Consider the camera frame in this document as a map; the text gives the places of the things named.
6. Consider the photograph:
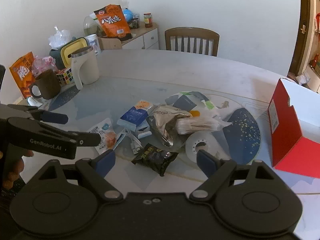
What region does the orange and white packet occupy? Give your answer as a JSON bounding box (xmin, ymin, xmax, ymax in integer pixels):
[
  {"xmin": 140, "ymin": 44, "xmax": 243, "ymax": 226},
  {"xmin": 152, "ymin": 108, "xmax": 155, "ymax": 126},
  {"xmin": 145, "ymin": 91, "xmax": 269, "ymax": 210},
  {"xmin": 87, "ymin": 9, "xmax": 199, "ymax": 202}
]
[{"xmin": 135, "ymin": 99, "xmax": 153, "ymax": 110}]

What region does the brown door frame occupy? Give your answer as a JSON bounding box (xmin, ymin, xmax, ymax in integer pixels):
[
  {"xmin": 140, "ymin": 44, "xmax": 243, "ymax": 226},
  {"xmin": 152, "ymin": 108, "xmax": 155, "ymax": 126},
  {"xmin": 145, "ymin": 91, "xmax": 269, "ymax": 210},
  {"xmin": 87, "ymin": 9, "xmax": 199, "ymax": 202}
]
[{"xmin": 287, "ymin": 0, "xmax": 312, "ymax": 77}]

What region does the brown mug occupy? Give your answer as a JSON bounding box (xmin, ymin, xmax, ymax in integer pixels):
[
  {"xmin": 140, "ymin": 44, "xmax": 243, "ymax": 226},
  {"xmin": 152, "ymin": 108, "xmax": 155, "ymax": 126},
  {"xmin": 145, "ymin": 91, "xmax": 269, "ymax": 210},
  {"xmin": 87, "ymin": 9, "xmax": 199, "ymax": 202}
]
[{"xmin": 29, "ymin": 69, "xmax": 62, "ymax": 100}]

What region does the white marble desktop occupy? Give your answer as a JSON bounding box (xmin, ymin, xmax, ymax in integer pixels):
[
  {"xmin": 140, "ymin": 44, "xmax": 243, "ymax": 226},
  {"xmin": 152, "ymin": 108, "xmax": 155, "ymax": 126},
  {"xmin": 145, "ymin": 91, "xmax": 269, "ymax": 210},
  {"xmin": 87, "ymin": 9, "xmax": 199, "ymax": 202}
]
[{"xmin": 12, "ymin": 49, "xmax": 320, "ymax": 207}]

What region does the black snack packet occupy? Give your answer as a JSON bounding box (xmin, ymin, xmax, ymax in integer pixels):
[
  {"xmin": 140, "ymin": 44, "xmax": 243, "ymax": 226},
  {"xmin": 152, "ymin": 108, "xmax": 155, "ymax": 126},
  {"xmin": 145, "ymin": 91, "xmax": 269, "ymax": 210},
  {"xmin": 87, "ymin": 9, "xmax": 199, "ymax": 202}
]
[{"xmin": 131, "ymin": 143, "xmax": 178, "ymax": 177}]

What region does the blue tissue pack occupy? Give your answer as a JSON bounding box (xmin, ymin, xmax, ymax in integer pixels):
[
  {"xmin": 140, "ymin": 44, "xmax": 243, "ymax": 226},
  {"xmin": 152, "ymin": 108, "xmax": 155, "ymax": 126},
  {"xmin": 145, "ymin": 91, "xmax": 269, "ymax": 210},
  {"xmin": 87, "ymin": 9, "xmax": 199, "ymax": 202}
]
[{"xmin": 117, "ymin": 106, "xmax": 148, "ymax": 130}]

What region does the white cabinet with wooden top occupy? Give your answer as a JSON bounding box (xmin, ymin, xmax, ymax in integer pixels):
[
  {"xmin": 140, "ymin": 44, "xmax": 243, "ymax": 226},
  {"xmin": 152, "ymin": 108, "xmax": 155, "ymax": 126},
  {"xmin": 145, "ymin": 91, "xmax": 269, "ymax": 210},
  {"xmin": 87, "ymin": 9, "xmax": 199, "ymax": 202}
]
[{"xmin": 121, "ymin": 22, "xmax": 160, "ymax": 50}]

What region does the white tape roll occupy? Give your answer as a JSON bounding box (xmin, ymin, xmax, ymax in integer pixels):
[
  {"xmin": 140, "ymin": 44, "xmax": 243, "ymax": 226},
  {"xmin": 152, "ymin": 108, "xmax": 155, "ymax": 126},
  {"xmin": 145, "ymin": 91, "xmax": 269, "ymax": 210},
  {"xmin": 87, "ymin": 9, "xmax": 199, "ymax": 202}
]
[{"xmin": 185, "ymin": 132, "xmax": 232, "ymax": 165}]

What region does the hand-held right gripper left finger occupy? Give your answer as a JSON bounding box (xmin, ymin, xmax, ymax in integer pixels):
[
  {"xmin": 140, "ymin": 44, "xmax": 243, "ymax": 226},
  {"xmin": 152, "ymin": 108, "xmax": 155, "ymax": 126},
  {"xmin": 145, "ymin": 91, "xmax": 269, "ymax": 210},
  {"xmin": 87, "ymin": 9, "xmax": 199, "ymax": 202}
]
[{"xmin": 37, "ymin": 151, "xmax": 124, "ymax": 202}]

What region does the brown cardboard box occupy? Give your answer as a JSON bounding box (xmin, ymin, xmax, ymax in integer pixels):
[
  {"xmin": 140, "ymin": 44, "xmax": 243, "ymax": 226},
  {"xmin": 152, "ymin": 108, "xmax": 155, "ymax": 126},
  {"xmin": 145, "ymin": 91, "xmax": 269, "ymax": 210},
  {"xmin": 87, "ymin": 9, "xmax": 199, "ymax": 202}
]
[{"xmin": 97, "ymin": 36, "xmax": 123, "ymax": 51}]

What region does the red sauce jar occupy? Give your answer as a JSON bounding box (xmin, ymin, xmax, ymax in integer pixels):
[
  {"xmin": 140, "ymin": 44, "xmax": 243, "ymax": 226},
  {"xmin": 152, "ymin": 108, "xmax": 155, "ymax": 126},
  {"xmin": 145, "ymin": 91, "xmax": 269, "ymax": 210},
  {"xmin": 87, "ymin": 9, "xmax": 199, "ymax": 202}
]
[{"xmin": 143, "ymin": 12, "xmax": 153, "ymax": 28}]

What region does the clear plastic bag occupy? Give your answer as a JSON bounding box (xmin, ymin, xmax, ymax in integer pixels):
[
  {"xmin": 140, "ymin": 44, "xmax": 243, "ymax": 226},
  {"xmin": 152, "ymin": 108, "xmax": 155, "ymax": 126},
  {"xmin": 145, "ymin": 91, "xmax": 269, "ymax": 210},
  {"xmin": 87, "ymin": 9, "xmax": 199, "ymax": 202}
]
[{"xmin": 48, "ymin": 26, "xmax": 72, "ymax": 49}]

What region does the person's left hand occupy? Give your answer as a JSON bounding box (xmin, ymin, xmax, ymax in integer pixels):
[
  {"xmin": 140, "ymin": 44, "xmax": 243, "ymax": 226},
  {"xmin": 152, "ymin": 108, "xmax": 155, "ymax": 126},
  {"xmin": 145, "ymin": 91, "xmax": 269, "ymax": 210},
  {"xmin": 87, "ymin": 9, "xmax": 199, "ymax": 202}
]
[{"xmin": 2, "ymin": 149, "xmax": 34, "ymax": 190}]

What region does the white plastic bag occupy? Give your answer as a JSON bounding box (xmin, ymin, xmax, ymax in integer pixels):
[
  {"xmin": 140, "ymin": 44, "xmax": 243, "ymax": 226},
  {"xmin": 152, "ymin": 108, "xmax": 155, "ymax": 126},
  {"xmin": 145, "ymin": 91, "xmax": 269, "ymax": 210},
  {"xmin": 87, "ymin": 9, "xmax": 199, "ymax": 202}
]
[{"xmin": 296, "ymin": 72, "xmax": 312, "ymax": 85}]

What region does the pink candy bag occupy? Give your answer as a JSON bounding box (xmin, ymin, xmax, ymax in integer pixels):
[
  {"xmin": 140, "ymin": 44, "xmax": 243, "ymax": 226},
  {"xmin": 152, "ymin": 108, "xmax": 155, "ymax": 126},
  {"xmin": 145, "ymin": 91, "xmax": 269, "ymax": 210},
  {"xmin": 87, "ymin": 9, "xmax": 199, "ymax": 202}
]
[{"xmin": 31, "ymin": 55, "xmax": 57, "ymax": 78}]

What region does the brown wooden chair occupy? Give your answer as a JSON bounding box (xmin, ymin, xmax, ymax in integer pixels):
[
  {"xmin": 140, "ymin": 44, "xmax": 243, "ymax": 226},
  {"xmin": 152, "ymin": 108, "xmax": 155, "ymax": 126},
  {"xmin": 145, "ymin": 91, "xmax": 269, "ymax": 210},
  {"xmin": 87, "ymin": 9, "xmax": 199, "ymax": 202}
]
[{"xmin": 164, "ymin": 27, "xmax": 220, "ymax": 57}]

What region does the red cardboard box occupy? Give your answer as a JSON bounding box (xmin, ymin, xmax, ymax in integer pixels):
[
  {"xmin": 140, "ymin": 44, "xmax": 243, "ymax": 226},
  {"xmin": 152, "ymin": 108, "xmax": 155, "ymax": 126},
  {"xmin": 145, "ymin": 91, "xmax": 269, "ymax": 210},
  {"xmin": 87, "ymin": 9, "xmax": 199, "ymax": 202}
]
[{"xmin": 267, "ymin": 78, "xmax": 320, "ymax": 179}]

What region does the face mask packet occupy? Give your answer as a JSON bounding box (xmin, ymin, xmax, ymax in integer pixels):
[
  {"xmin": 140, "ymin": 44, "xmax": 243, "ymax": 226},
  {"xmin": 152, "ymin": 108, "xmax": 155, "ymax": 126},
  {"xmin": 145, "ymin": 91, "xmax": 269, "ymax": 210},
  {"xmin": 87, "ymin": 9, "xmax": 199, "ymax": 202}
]
[{"xmin": 87, "ymin": 118, "xmax": 125, "ymax": 155}]

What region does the bag of cotton swabs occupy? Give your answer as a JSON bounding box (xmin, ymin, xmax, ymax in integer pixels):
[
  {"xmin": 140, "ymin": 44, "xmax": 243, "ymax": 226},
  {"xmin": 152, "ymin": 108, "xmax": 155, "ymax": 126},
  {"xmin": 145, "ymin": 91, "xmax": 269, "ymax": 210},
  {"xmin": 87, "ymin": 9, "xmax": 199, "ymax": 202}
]
[{"xmin": 175, "ymin": 110, "xmax": 233, "ymax": 135}]

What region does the white canister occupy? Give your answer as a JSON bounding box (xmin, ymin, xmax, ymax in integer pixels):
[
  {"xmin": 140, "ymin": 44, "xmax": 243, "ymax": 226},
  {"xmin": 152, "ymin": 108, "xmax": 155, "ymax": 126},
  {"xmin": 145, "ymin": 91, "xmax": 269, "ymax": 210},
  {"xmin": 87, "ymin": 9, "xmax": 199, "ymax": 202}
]
[{"xmin": 84, "ymin": 34, "xmax": 102, "ymax": 55}]

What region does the white cable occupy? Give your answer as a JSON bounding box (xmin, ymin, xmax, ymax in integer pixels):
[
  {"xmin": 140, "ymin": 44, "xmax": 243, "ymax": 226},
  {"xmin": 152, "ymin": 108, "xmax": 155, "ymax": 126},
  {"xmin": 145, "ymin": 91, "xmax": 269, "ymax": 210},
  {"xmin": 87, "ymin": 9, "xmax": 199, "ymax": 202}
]
[{"xmin": 122, "ymin": 127, "xmax": 144, "ymax": 155}]

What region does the small white packet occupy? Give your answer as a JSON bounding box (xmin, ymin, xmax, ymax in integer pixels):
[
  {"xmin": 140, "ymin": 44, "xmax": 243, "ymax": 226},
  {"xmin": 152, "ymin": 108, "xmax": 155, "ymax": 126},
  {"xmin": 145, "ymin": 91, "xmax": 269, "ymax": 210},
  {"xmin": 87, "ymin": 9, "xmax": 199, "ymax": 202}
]
[{"xmin": 27, "ymin": 96, "xmax": 44, "ymax": 107}]

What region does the cream mug with steel rim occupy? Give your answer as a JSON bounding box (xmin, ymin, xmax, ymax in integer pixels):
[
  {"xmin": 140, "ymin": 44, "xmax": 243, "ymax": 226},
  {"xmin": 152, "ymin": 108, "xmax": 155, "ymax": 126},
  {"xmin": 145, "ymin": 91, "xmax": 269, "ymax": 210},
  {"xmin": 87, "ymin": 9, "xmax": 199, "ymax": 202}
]
[{"xmin": 71, "ymin": 46, "xmax": 100, "ymax": 90}]

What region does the large orange snack bag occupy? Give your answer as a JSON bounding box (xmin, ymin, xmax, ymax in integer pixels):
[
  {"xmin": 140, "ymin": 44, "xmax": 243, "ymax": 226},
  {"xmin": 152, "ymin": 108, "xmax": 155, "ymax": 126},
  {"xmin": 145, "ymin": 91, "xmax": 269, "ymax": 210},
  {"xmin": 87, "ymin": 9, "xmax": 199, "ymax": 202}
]
[{"xmin": 94, "ymin": 4, "xmax": 132, "ymax": 38}]

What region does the puzzle cube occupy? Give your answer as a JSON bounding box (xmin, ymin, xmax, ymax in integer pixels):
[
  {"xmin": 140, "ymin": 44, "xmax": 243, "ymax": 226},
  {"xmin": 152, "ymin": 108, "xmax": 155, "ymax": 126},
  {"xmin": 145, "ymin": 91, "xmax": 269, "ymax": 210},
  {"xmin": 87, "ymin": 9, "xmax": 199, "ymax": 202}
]
[{"xmin": 56, "ymin": 67, "xmax": 75, "ymax": 87}]

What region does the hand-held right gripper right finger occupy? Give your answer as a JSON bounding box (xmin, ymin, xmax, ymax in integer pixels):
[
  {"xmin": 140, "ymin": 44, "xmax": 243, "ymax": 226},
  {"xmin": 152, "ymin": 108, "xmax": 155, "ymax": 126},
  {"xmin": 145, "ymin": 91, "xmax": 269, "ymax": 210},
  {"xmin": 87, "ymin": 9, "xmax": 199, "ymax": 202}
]
[{"xmin": 189, "ymin": 149, "xmax": 274, "ymax": 202}]

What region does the blue ball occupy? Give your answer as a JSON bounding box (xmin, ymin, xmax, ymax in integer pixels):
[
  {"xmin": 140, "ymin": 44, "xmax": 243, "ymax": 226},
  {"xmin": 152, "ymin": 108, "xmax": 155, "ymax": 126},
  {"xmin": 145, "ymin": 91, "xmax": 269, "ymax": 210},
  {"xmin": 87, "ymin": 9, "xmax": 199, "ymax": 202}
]
[{"xmin": 122, "ymin": 8, "xmax": 134, "ymax": 23}]

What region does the small white and blue box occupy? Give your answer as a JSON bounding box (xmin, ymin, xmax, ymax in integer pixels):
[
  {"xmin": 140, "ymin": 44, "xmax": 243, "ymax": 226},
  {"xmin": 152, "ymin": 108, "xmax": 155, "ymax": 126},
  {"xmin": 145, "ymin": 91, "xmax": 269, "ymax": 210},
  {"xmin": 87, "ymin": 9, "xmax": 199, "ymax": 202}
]
[{"xmin": 135, "ymin": 120, "xmax": 152, "ymax": 139}]

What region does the small orange snack bag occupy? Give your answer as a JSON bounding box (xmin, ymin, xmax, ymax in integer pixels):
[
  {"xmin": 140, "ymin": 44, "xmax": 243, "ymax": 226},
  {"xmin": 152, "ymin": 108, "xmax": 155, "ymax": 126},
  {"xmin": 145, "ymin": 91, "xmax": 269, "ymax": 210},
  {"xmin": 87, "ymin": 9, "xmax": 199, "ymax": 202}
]
[{"xmin": 9, "ymin": 52, "xmax": 37, "ymax": 99}]

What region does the clear plastic bottle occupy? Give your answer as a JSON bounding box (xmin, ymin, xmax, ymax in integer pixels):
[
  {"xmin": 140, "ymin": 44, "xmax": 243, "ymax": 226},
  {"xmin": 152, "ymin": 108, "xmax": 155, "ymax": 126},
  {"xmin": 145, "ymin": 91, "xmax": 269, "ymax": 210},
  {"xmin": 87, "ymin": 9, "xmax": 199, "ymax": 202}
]
[{"xmin": 83, "ymin": 14, "xmax": 99, "ymax": 37}]

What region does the green tissue box yellow lid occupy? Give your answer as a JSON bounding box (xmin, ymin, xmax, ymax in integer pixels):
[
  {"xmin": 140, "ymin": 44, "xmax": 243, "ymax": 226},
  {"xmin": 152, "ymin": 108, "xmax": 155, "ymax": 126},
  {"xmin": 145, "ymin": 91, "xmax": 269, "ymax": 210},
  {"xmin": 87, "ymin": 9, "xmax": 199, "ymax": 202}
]
[{"xmin": 49, "ymin": 37, "xmax": 88, "ymax": 69}]

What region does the silver foil bag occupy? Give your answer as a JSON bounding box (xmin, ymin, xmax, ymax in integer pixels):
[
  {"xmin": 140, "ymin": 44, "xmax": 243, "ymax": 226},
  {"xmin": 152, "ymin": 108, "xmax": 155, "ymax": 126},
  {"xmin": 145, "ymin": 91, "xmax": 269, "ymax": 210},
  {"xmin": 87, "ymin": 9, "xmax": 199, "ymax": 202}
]
[{"xmin": 146, "ymin": 105, "xmax": 193, "ymax": 148}]

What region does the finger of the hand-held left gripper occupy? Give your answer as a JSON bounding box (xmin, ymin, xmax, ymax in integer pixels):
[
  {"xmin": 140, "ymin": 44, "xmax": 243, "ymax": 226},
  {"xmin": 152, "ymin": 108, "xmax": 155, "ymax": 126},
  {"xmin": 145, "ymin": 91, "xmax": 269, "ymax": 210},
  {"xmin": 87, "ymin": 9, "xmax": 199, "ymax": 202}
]
[
  {"xmin": 0, "ymin": 104, "xmax": 69, "ymax": 125},
  {"xmin": 59, "ymin": 130, "xmax": 101, "ymax": 147}
]

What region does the patterned tissue packet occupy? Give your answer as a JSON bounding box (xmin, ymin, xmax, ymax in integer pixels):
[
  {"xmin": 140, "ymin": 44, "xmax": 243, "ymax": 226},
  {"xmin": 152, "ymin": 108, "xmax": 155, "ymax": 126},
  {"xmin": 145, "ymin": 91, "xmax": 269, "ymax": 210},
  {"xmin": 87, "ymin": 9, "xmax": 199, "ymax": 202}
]
[{"xmin": 165, "ymin": 91, "xmax": 220, "ymax": 117}]

